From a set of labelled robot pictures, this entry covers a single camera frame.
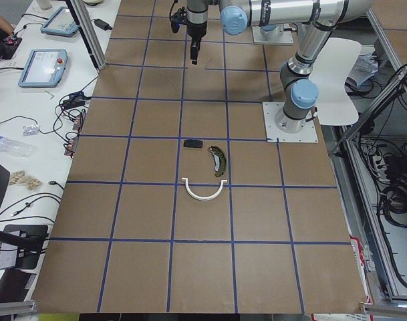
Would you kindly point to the teach pendant far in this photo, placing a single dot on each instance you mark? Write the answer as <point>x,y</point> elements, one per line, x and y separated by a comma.
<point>61,23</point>

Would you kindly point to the olive brake shoe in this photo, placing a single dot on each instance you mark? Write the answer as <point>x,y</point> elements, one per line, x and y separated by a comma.
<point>219,159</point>

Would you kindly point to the teach pendant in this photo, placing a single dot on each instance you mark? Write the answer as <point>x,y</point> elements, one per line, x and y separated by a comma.
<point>44,68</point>
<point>61,23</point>

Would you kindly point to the black brake pad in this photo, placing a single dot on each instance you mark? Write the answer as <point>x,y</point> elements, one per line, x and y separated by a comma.
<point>192,143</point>

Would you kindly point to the aluminium frame post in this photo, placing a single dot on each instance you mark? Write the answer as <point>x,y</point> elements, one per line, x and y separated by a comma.
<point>82,20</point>

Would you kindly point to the white chair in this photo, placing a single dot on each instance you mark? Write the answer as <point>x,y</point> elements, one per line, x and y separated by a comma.
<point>337,59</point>

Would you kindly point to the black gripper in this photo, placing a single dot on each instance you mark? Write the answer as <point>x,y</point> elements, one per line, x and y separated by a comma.
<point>196,30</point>

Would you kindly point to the black power adapter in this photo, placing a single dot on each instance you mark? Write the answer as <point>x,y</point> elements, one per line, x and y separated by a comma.
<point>102,24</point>

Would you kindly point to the teach pendant near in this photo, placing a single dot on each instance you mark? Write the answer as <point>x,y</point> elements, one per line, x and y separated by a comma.
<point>44,68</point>

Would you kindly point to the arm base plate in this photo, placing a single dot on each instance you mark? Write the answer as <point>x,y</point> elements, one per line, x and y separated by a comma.
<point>280,128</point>

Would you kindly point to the plastic water bottle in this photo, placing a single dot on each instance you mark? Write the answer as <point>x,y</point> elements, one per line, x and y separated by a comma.
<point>15,147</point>

